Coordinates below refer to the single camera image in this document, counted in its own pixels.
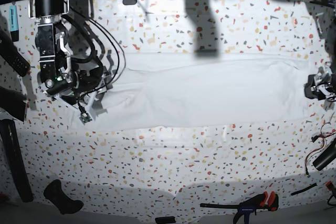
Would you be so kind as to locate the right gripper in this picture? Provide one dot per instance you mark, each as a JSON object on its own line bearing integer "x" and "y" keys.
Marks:
{"x": 77, "y": 90}

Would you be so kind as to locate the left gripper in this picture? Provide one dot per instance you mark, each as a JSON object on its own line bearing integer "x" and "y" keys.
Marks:
{"x": 321, "y": 86}

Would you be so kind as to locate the white T-shirt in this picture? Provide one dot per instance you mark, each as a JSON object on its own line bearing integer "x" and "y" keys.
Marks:
{"x": 185, "y": 90}

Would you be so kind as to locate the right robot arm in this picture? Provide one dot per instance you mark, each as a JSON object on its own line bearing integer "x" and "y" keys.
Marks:
{"x": 52, "y": 38}

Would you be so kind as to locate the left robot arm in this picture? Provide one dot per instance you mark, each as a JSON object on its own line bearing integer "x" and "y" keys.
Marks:
{"x": 327, "y": 32}

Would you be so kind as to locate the black cylinder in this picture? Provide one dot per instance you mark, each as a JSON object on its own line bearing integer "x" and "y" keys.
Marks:
{"x": 326, "y": 157}

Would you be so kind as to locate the black remote control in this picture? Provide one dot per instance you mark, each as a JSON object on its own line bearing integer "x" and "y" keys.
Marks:
{"x": 11, "y": 55}

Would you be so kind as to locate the terrazzo pattern tablecloth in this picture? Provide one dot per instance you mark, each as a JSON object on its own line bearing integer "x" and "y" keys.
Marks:
{"x": 168, "y": 171}

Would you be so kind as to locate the blue highlighter pen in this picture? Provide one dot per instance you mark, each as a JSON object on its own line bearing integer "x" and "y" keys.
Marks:
{"x": 13, "y": 23}

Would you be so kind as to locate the black game controller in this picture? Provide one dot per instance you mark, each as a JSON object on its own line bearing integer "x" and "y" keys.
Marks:
{"x": 54, "y": 193}

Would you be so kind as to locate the black orange bar clamp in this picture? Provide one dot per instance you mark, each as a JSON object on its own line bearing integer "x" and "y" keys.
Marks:
{"x": 250, "y": 206}

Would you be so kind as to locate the small black box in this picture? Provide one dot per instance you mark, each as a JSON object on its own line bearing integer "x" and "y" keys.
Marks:
{"x": 165, "y": 220}

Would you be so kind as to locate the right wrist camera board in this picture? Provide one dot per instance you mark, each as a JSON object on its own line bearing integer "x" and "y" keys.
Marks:
{"x": 85, "y": 118}

